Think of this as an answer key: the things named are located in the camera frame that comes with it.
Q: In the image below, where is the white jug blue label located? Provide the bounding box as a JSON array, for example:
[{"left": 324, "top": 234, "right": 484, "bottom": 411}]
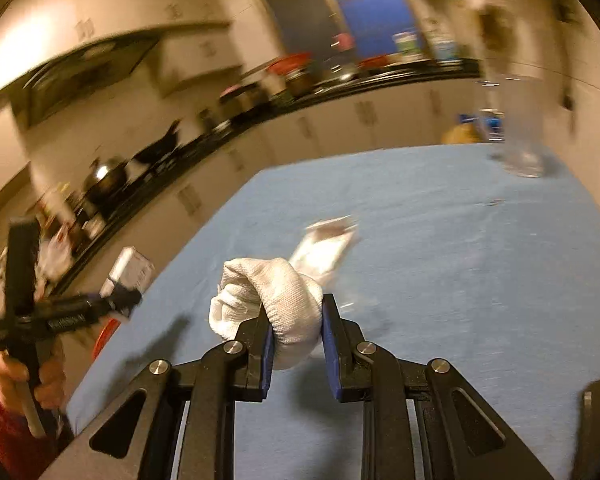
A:
[{"left": 428, "top": 30, "right": 460, "bottom": 63}]

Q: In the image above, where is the steel pot with lid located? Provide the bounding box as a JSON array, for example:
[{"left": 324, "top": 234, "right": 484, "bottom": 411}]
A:
[{"left": 82, "top": 156, "right": 129, "bottom": 207}]

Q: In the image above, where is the white knitted glove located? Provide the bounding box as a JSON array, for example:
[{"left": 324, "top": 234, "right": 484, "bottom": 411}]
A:
[{"left": 208, "top": 258, "right": 324, "bottom": 370}]

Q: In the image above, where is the person's left hand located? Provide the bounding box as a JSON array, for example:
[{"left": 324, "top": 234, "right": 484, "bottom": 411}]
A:
[{"left": 0, "top": 339, "right": 66, "bottom": 416}]

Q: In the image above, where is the white detergent jug green label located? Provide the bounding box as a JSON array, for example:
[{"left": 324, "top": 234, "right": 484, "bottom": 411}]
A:
[{"left": 392, "top": 30, "right": 422, "bottom": 58}]

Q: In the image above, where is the black toaster appliance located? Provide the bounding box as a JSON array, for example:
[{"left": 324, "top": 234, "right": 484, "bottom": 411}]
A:
[{"left": 219, "top": 82, "right": 270, "bottom": 120}]

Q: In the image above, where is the black range hood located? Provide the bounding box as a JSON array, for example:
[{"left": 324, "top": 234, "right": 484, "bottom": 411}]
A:
[{"left": 12, "top": 32, "right": 158, "bottom": 128}]

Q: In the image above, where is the clear glass pitcher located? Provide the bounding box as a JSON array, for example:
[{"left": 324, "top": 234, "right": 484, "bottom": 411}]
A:
[{"left": 480, "top": 75, "right": 546, "bottom": 179}]

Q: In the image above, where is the blue table cloth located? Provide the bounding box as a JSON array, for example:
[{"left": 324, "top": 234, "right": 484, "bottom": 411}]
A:
[{"left": 68, "top": 144, "right": 600, "bottom": 479}]

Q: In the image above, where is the clear plastic wrapper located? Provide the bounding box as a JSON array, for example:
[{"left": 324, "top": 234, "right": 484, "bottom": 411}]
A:
[{"left": 328, "top": 278, "right": 392, "bottom": 340}]

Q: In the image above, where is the white small carton box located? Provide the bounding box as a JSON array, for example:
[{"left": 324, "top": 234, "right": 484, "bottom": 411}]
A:
[{"left": 99, "top": 246, "right": 155, "bottom": 297}]

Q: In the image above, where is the red jacket sleeve forearm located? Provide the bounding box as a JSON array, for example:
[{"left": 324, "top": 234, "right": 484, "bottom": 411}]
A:
[{"left": 0, "top": 401, "right": 66, "bottom": 479}]

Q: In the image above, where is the white flat packet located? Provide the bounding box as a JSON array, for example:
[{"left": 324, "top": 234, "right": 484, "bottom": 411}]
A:
[{"left": 289, "top": 216, "right": 358, "bottom": 285}]

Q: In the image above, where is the black frying pan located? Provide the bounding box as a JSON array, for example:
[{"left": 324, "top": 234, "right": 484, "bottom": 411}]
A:
[{"left": 132, "top": 119, "right": 181, "bottom": 166}]

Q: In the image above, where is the red lidded cooking pot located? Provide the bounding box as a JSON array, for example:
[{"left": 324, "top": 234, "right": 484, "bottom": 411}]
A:
[{"left": 266, "top": 52, "right": 315, "bottom": 99}]

